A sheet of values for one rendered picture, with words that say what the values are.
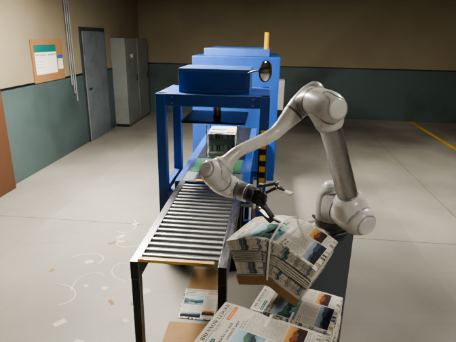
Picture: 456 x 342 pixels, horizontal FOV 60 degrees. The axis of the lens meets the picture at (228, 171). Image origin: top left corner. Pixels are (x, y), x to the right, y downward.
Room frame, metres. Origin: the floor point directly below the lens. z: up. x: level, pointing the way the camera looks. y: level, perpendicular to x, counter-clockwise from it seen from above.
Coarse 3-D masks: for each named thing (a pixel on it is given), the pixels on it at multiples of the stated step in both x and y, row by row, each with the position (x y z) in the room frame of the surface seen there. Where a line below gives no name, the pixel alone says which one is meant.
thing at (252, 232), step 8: (280, 216) 1.76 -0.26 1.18; (248, 224) 1.76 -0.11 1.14; (256, 224) 1.72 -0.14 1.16; (264, 224) 1.70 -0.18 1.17; (272, 224) 1.68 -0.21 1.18; (240, 232) 1.67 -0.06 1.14; (248, 232) 1.64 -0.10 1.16; (256, 232) 1.61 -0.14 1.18; (264, 232) 1.59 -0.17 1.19; (232, 240) 1.60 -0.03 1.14; (240, 240) 1.57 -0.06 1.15; (248, 240) 1.55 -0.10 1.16; (256, 240) 1.53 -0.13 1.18; (232, 248) 1.60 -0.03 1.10; (240, 248) 1.57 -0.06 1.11; (248, 248) 1.55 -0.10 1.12; (256, 248) 1.53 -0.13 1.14; (232, 256) 1.60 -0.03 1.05; (240, 256) 1.58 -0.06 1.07; (248, 256) 1.55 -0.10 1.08; (256, 256) 1.53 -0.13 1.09; (240, 264) 1.58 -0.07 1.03; (248, 264) 1.56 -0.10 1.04; (256, 264) 1.54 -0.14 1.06; (240, 272) 1.58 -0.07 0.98; (248, 272) 1.56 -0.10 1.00; (256, 272) 1.54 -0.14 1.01
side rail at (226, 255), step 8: (232, 208) 2.70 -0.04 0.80; (232, 216) 2.56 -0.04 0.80; (232, 224) 2.45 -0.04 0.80; (232, 232) 2.33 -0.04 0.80; (224, 240) 2.22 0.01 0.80; (224, 248) 2.12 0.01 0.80; (224, 256) 2.02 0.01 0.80; (224, 264) 1.94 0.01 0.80; (224, 272) 1.91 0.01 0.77; (224, 280) 1.91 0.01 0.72
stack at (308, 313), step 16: (256, 304) 1.56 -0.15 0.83; (272, 304) 1.56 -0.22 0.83; (288, 304) 1.56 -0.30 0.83; (304, 304) 1.57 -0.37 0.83; (320, 304) 1.57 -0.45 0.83; (336, 304) 1.57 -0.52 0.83; (288, 320) 1.45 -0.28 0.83; (304, 320) 1.45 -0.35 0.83; (320, 320) 1.45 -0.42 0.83; (336, 320) 1.47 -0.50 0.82; (336, 336) 1.51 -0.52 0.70
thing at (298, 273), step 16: (304, 224) 1.68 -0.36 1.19; (288, 240) 1.52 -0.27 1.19; (304, 240) 1.55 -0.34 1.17; (320, 240) 1.59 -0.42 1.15; (336, 240) 1.63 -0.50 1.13; (288, 256) 1.45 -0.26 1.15; (304, 256) 1.45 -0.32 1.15; (320, 256) 1.48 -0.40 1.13; (288, 272) 1.45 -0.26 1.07; (304, 272) 1.41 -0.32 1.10; (320, 272) 1.61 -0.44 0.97; (288, 288) 1.45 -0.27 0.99; (304, 288) 1.42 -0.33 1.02
